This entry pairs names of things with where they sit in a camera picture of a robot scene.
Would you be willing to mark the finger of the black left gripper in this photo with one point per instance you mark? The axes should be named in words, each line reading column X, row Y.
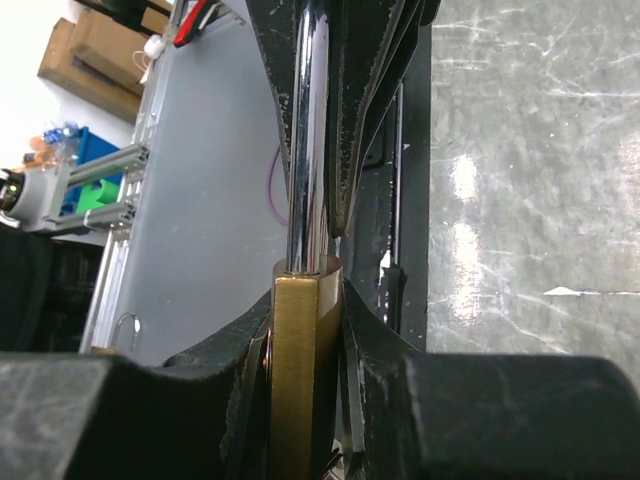
column 371, row 46
column 275, row 28

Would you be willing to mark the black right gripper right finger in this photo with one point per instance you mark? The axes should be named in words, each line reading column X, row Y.
column 415, row 415

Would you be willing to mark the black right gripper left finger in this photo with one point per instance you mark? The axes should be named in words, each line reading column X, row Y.
column 200, row 415

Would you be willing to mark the large brass padlock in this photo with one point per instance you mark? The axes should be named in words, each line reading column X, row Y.
column 307, row 291

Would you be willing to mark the small brass padlock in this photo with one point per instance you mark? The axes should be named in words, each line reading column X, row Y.
column 124, row 338

